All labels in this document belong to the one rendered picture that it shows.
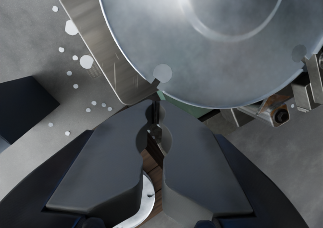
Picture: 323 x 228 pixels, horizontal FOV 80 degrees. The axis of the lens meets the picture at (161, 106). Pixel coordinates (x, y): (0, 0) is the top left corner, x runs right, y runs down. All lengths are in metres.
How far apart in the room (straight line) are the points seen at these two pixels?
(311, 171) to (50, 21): 1.88
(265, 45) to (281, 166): 1.39
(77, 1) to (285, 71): 0.26
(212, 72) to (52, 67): 0.90
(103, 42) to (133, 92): 0.06
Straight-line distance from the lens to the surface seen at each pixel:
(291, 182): 1.77
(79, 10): 0.23
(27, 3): 1.10
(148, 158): 0.76
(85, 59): 0.36
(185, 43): 0.23
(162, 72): 0.23
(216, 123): 0.44
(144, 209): 0.86
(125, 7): 0.23
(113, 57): 0.23
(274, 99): 0.30
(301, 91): 0.42
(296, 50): 0.31
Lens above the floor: 1.01
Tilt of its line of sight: 71 degrees down
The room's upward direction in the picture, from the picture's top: 144 degrees clockwise
